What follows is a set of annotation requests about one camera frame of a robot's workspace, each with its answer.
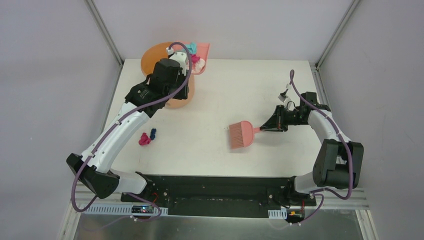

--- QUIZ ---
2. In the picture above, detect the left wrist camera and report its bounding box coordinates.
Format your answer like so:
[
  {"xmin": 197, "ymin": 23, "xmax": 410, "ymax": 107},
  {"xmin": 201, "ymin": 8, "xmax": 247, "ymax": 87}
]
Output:
[{"xmin": 166, "ymin": 47, "xmax": 187, "ymax": 67}]

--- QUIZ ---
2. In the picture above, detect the magenta paper scrap near bucket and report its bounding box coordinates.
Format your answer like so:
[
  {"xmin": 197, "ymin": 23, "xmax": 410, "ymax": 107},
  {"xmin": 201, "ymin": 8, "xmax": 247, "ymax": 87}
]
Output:
[{"xmin": 190, "ymin": 54, "xmax": 201, "ymax": 65}]

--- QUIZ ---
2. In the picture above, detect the cyan paper scrap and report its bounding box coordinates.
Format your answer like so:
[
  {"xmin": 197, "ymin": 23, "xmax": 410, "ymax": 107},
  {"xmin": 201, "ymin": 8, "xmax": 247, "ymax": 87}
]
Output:
[{"xmin": 185, "ymin": 42, "xmax": 198, "ymax": 55}]

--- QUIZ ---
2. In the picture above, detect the blue paper scrap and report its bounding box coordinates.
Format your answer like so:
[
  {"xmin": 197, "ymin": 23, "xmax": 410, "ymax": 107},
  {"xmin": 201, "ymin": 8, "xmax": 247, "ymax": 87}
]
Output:
[{"xmin": 149, "ymin": 128, "xmax": 157, "ymax": 141}]

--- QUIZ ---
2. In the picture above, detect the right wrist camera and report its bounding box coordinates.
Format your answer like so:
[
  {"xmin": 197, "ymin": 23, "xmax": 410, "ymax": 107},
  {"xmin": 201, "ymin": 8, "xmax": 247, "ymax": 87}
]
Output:
[{"xmin": 278, "ymin": 91, "xmax": 291, "ymax": 104}]

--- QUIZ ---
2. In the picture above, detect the left white cable duct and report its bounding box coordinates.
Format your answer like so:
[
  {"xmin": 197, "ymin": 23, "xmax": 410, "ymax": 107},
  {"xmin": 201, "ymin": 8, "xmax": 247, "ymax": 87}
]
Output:
[{"xmin": 83, "ymin": 203, "xmax": 169, "ymax": 217}]

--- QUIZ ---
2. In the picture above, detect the white cable duct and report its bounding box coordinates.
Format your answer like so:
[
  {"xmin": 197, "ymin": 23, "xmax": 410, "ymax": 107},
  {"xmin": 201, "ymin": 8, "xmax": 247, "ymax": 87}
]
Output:
[
  {"xmin": 83, "ymin": 203, "xmax": 169, "ymax": 217},
  {"xmin": 267, "ymin": 208, "xmax": 288, "ymax": 220}
]

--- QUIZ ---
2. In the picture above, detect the pink dustpan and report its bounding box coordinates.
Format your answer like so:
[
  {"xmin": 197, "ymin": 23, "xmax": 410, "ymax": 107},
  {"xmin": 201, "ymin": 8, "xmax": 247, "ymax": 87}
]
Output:
[{"xmin": 184, "ymin": 42, "xmax": 210, "ymax": 74}]

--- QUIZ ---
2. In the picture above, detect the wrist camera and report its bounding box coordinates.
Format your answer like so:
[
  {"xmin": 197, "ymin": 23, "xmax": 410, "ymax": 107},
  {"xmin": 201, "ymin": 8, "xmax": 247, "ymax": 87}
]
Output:
[
  {"xmin": 166, "ymin": 47, "xmax": 187, "ymax": 67},
  {"xmin": 278, "ymin": 91, "xmax": 291, "ymax": 104}
]

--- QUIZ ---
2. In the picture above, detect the aluminium frame rail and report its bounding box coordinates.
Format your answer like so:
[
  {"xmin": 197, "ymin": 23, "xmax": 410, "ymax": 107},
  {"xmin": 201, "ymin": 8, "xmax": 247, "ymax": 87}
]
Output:
[{"xmin": 70, "ymin": 181, "xmax": 370, "ymax": 211}]

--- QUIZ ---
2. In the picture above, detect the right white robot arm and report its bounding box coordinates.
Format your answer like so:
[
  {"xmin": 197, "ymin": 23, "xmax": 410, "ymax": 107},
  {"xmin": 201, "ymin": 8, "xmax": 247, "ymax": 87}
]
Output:
[{"xmin": 259, "ymin": 91, "xmax": 364, "ymax": 205}]

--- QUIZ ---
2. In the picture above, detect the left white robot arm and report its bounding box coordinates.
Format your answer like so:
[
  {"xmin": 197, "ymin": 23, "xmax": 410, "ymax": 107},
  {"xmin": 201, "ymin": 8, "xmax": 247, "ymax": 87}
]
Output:
[{"xmin": 66, "ymin": 55, "xmax": 192, "ymax": 203}]

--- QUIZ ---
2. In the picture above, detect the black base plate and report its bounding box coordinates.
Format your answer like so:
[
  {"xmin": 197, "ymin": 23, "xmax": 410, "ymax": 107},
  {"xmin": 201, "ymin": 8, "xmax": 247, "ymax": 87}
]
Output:
[{"xmin": 139, "ymin": 175, "xmax": 317, "ymax": 218}]

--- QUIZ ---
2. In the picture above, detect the pink hand brush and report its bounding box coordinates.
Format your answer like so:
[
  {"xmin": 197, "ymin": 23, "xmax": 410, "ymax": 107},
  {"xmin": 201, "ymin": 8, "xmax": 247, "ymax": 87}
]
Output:
[{"xmin": 228, "ymin": 120, "xmax": 261, "ymax": 149}]

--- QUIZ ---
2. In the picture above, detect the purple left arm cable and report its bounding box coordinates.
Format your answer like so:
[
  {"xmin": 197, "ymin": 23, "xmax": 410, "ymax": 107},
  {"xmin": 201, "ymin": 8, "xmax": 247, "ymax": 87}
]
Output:
[{"xmin": 70, "ymin": 41, "xmax": 194, "ymax": 223}]

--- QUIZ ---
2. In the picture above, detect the white paper scrap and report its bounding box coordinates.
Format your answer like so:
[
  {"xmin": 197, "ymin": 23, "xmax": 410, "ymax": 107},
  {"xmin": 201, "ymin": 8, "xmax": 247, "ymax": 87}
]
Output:
[{"xmin": 192, "ymin": 58, "xmax": 206, "ymax": 75}]

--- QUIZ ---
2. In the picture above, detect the right white cable duct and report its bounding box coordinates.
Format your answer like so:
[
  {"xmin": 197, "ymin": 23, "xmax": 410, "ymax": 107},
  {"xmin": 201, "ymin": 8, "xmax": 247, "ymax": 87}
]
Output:
[{"xmin": 267, "ymin": 208, "xmax": 288, "ymax": 220}]

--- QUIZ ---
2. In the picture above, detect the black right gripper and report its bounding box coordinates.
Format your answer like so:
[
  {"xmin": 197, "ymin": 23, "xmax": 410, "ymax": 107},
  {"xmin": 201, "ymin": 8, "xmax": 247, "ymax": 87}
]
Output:
[{"xmin": 260, "ymin": 104, "xmax": 307, "ymax": 132}]

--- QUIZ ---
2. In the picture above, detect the orange plastic bucket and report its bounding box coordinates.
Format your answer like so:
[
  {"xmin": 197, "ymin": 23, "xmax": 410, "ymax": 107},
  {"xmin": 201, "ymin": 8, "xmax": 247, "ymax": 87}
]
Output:
[{"xmin": 140, "ymin": 42, "xmax": 195, "ymax": 109}]

